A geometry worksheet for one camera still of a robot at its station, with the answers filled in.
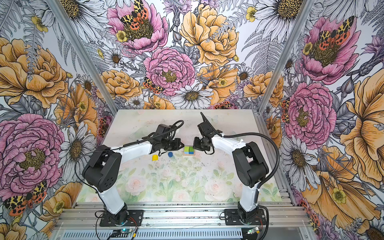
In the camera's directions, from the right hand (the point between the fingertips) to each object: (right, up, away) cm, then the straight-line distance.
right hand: (195, 150), depth 93 cm
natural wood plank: (-4, -3, +4) cm, 6 cm away
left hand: (-7, +1, -1) cm, 8 cm away
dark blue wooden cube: (-3, -2, +3) cm, 5 cm away
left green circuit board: (-32, -33, -22) cm, 51 cm away
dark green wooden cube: (-3, +1, +1) cm, 3 cm away
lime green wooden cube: (-6, +1, +2) cm, 6 cm away
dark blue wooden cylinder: (-16, -3, +4) cm, 17 cm away
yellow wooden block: (-25, -5, +2) cm, 26 cm away
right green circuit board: (+27, -34, -21) cm, 48 cm away
